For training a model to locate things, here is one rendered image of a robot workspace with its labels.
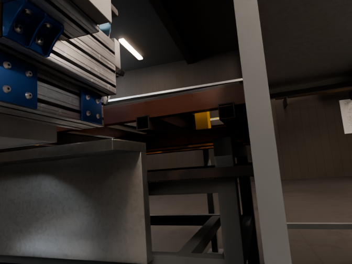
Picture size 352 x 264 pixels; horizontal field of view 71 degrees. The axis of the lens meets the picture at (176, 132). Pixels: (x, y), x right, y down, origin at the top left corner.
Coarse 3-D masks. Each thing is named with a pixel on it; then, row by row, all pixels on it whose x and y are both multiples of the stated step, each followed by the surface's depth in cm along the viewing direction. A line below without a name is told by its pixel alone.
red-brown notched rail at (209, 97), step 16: (176, 96) 84; (192, 96) 83; (208, 96) 80; (224, 96) 78; (240, 96) 76; (112, 112) 92; (128, 112) 89; (144, 112) 87; (160, 112) 85; (176, 112) 83; (192, 112) 83; (64, 128) 98
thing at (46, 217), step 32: (64, 160) 92; (96, 160) 87; (128, 160) 83; (0, 192) 101; (32, 192) 95; (64, 192) 90; (96, 192) 86; (128, 192) 82; (0, 224) 99; (32, 224) 94; (64, 224) 89; (96, 224) 84; (128, 224) 80; (32, 256) 92; (64, 256) 88; (96, 256) 83; (128, 256) 79
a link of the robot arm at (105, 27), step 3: (102, 24) 103; (105, 24) 103; (108, 24) 104; (99, 27) 102; (102, 27) 103; (105, 27) 103; (108, 27) 104; (102, 30) 103; (105, 30) 104; (108, 30) 105; (105, 33) 105; (108, 33) 107; (108, 36) 110
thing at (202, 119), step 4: (204, 112) 97; (208, 112) 100; (196, 116) 98; (200, 116) 98; (204, 116) 97; (208, 116) 99; (196, 120) 98; (200, 120) 97; (204, 120) 97; (208, 120) 98; (196, 124) 98; (200, 124) 97; (204, 124) 97; (208, 124) 97; (196, 128) 98; (200, 128) 97; (204, 128) 97
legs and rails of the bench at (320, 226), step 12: (336, 84) 150; (348, 84) 148; (276, 96) 161; (288, 96) 161; (288, 228) 151; (300, 228) 149; (312, 228) 146; (324, 228) 144; (336, 228) 142; (348, 228) 141
